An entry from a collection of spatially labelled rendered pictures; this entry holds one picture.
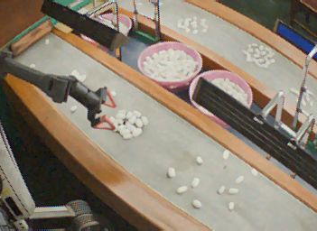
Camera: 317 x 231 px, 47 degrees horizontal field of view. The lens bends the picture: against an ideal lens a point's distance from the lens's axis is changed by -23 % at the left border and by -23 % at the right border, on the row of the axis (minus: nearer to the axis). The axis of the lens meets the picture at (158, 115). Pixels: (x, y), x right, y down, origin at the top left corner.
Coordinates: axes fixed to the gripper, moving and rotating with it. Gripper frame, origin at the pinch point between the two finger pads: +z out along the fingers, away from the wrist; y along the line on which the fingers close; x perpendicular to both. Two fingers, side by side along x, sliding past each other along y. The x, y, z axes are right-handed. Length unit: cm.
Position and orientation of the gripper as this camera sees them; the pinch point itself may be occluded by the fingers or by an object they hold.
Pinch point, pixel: (113, 116)
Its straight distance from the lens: 150.9
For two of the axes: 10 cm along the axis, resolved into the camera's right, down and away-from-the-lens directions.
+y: 0.4, 7.3, -6.8
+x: 7.4, -4.7, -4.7
